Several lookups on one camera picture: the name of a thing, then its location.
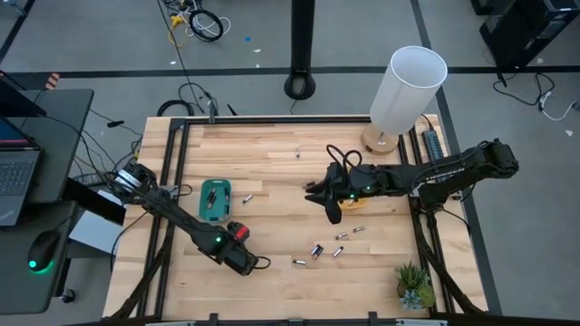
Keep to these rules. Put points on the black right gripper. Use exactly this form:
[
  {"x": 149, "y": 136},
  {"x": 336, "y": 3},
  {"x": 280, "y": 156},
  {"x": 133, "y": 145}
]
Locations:
[{"x": 340, "y": 181}]

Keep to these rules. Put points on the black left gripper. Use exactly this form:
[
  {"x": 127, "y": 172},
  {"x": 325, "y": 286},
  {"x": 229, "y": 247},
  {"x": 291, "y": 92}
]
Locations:
[{"x": 242, "y": 261}]

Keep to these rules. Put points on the silver black battery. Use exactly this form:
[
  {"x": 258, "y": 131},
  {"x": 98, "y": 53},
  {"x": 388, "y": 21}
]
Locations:
[
  {"x": 359, "y": 229},
  {"x": 299, "y": 262},
  {"x": 315, "y": 251},
  {"x": 319, "y": 252},
  {"x": 341, "y": 236},
  {"x": 247, "y": 198},
  {"x": 338, "y": 252}
]

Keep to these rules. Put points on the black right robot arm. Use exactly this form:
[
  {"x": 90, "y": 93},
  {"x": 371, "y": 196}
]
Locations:
[{"x": 394, "y": 181}]

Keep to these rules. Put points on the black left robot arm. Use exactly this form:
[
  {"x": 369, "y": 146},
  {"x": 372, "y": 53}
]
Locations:
[{"x": 181, "y": 217}]

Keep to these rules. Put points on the yellow plastic bin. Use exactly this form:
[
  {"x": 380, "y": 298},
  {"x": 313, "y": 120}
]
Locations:
[{"x": 358, "y": 204}]

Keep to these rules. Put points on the green plastic bin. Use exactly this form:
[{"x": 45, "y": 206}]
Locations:
[{"x": 204, "y": 213}]

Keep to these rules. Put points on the grey power strip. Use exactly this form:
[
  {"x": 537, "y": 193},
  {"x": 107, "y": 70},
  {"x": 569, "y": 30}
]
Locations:
[{"x": 432, "y": 145}]

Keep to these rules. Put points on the small green succulent plant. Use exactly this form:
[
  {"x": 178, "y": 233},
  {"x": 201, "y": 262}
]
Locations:
[{"x": 412, "y": 278}]

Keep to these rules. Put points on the white shade table lamp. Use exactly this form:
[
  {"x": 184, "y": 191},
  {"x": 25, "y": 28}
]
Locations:
[{"x": 408, "y": 90}]

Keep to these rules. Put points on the light grey box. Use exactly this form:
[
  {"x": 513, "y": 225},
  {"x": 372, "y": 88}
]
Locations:
[{"x": 93, "y": 233}]

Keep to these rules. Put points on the black controller box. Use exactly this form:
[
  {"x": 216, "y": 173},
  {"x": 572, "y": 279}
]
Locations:
[{"x": 90, "y": 204}]

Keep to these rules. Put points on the black caster wheel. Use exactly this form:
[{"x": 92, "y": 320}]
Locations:
[{"x": 68, "y": 296}]

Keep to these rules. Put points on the black computer mouse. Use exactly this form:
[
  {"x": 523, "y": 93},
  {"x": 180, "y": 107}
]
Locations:
[{"x": 43, "y": 249}]

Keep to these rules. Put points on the yellow plug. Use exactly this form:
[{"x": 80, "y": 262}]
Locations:
[{"x": 176, "y": 20}]

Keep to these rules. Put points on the black side desk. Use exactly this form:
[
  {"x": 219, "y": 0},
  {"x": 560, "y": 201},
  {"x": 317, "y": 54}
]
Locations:
[{"x": 63, "y": 117}]

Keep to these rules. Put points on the dark grey laptop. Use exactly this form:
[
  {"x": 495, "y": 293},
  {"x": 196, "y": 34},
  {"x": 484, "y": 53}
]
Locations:
[{"x": 18, "y": 181}]

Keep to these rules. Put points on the black equipment cabinet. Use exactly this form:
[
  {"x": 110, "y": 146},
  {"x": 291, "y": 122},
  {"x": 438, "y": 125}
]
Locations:
[{"x": 521, "y": 31}]

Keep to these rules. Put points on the orange white striped tape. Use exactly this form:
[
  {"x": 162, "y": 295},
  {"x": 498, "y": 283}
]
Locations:
[{"x": 53, "y": 81}]

